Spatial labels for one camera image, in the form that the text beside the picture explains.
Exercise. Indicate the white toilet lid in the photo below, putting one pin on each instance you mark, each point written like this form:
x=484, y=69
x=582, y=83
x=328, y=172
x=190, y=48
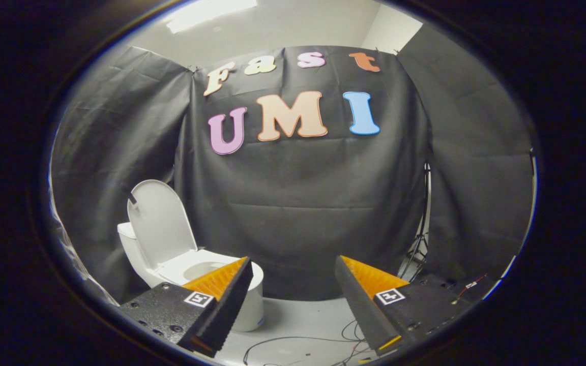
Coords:
x=163, y=223

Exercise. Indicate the black light stand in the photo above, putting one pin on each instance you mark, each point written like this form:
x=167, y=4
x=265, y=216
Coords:
x=422, y=223

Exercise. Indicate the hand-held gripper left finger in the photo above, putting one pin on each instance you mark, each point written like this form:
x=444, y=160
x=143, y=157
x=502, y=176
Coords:
x=232, y=305

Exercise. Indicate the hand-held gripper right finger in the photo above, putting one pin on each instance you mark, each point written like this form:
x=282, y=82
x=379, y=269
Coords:
x=359, y=305

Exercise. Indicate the white toilet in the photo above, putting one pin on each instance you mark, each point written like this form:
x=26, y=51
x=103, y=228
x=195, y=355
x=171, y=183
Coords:
x=138, y=254

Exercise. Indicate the black backdrop cloth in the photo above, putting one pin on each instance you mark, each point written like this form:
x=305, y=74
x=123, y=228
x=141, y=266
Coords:
x=303, y=203

